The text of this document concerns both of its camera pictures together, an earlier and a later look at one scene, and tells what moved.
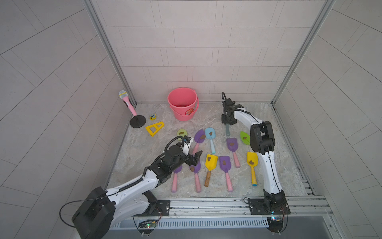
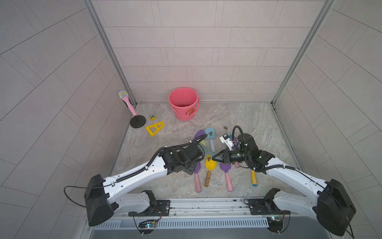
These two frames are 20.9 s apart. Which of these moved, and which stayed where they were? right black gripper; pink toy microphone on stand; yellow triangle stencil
Moved: right black gripper
Stayed: pink toy microphone on stand; yellow triangle stencil
